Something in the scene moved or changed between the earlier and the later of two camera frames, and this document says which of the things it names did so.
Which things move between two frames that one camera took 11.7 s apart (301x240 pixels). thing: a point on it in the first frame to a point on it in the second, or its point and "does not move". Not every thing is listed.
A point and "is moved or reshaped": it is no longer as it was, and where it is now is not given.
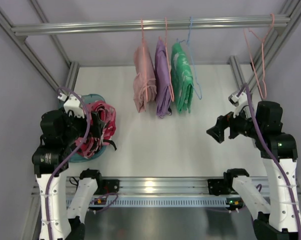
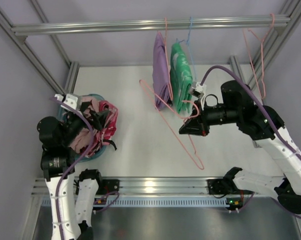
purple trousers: (162, 78) does not move
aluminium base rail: (168, 187) does not move
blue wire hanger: (193, 62) does not move
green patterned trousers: (182, 80) does not move
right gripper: (231, 125) to (203, 122)
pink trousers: (145, 90) is moved or reshaped
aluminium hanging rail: (211, 24) does not move
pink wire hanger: (145, 79) to (190, 109)
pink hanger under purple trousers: (170, 85) does not move
